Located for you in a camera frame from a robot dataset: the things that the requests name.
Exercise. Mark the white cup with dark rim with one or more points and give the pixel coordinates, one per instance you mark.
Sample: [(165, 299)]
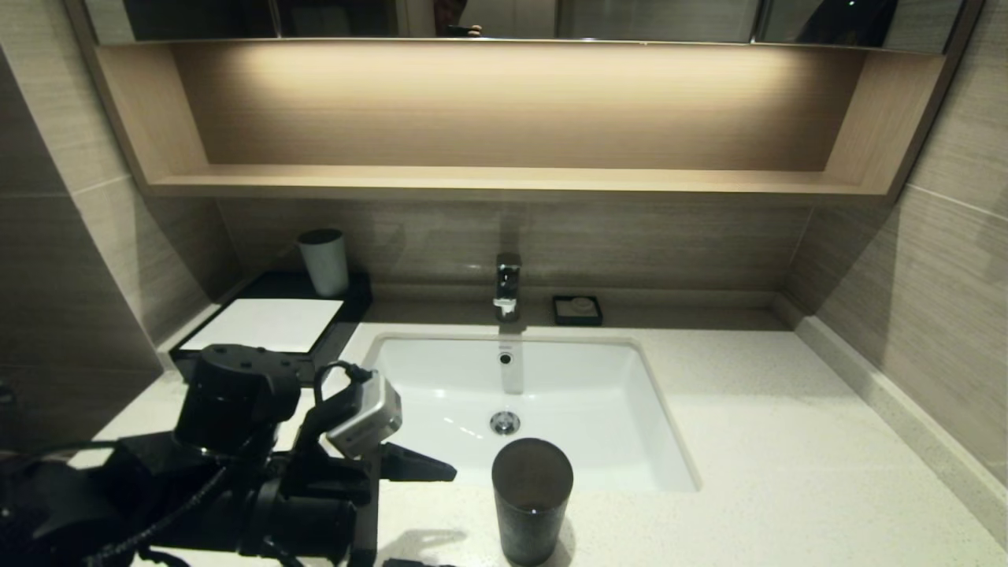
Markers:
[(324, 264)]

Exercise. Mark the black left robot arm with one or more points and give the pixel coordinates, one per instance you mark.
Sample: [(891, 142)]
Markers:
[(228, 394)]

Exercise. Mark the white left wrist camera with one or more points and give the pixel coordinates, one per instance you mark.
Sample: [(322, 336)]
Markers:
[(364, 417)]

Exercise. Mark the beige soap bar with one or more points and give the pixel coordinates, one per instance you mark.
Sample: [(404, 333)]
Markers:
[(582, 305)]

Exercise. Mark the black cup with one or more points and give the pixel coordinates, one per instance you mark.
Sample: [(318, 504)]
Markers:
[(531, 504)]

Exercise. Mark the chrome drain plug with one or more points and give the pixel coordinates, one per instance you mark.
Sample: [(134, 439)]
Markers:
[(505, 423)]

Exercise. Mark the wooden wall shelf niche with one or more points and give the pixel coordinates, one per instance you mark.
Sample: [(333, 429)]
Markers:
[(504, 183)]

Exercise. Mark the chrome faucet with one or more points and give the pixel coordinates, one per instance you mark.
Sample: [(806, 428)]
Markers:
[(508, 287)]

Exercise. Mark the black pull-out drawer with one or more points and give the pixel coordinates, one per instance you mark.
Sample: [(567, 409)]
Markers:
[(303, 368)]

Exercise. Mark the black drawer box case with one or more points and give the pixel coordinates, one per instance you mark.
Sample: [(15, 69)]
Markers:
[(350, 311)]

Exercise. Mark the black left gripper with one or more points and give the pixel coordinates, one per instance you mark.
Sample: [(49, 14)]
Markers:
[(315, 512)]

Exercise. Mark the mirror cabinet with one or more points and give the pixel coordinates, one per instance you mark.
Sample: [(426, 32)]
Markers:
[(654, 20)]

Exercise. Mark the black soap dish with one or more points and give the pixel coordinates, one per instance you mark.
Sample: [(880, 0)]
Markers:
[(561, 315)]

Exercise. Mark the white sink basin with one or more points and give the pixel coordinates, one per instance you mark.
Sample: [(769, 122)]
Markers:
[(472, 394)]

